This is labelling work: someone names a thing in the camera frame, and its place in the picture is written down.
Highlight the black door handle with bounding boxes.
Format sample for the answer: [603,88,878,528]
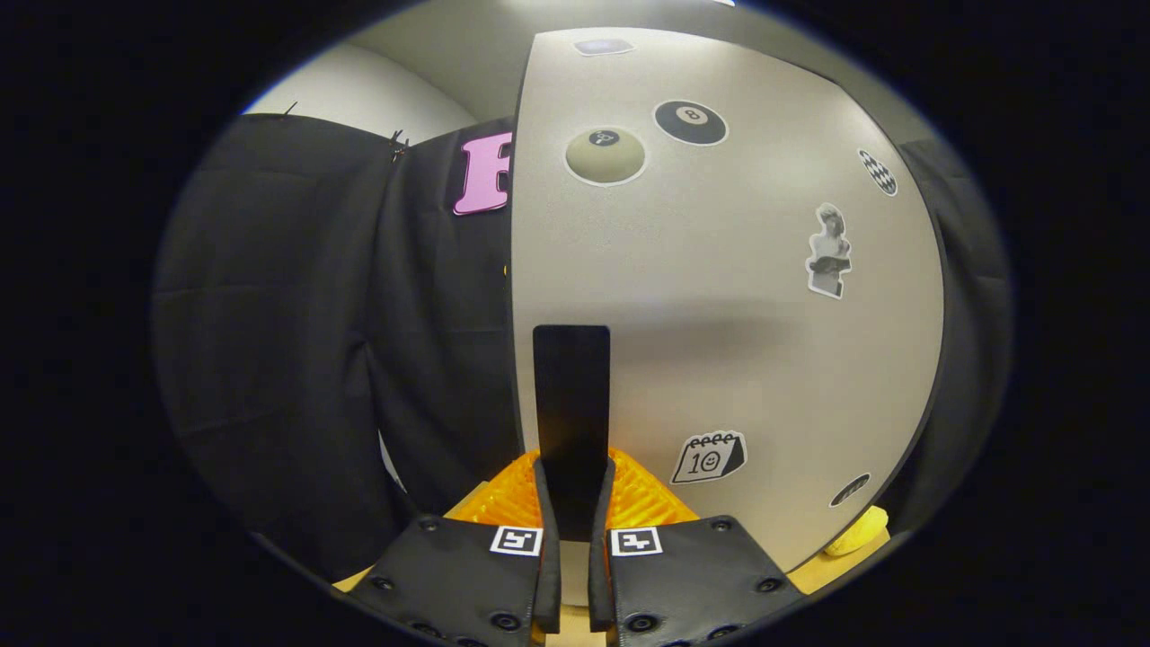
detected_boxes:
[533,325,612,543]

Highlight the grey cabinet door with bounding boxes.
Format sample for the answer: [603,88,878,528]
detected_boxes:
[509,27,946,576]

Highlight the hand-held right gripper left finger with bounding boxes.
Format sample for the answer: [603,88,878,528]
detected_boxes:
[346,448,564,647]

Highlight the black backdrop cloth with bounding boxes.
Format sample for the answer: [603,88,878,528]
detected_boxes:
[153,112,1014,581]

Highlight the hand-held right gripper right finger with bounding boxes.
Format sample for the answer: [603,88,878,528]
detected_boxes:
[588,448,807,647]

